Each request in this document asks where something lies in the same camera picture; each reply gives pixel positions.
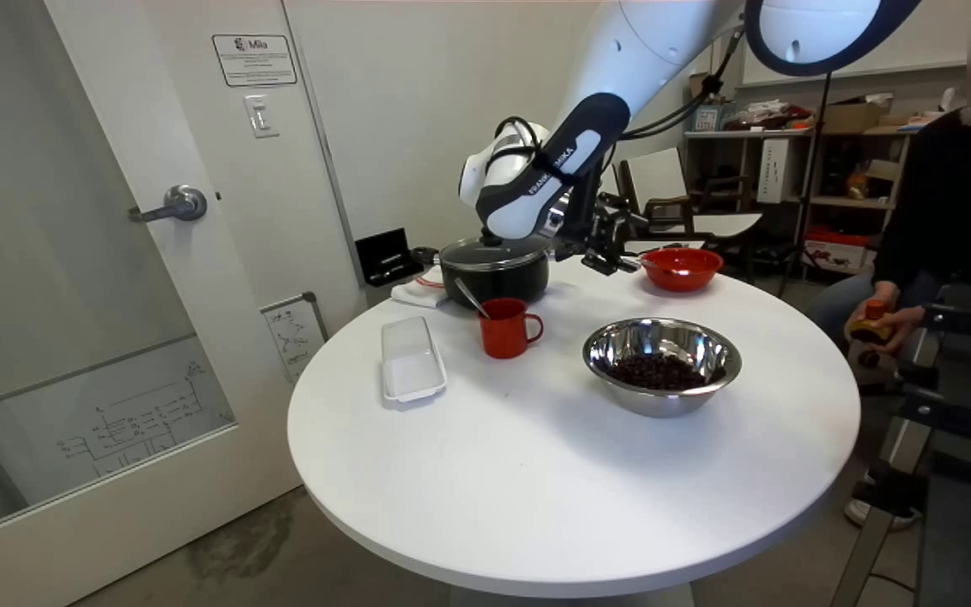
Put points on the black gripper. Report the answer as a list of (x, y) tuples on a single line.
[(607, 224)]

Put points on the silver metal bowl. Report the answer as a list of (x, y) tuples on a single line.
[(620, 366)]

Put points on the dark brown bowl contents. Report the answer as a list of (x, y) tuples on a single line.
[(658, 372)]

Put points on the yellow orange handheld controller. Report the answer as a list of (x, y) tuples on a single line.
[(863, 331)]

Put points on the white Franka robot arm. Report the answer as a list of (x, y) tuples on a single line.
[(620, 56)]

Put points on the red bowl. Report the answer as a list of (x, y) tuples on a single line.
[(683, 271)]

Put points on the person's right hand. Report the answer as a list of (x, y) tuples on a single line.
[(875, 301)]

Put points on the person's left hand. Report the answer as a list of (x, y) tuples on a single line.
[(902, 323)]

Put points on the white folding chair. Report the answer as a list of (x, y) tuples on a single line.
[(666, 178)]

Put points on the black cooking pot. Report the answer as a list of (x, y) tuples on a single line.
[(496, 284)]

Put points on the red mug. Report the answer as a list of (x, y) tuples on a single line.
[(500, 331)]

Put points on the black pot lid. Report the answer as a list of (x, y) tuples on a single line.
[(472, 253)]

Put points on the metal storage shelf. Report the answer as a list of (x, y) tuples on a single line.
[(746, 131)]

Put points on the white folded cloth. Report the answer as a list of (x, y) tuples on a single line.
[(420, 291)]

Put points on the clear plastic container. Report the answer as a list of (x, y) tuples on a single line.
[(410, 358)]

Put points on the thin black pole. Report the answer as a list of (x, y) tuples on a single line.
[(821, 156)]

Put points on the brown cardboard box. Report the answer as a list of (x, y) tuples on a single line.
[(854, 114)]

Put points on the small framed whiteboard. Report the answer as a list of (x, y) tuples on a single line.
[(294, 336)]

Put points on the seated person dark jacket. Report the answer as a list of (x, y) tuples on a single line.
[(959, 203)]

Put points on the white door with window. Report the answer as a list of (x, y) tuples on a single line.
[(58, 224)]

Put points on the black wall file holder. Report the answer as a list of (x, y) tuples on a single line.
[(385, 256)]

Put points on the white wall switch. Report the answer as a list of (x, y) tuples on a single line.
[(260, 114)]

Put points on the white wall sign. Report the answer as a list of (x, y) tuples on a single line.
[(253, 59)]

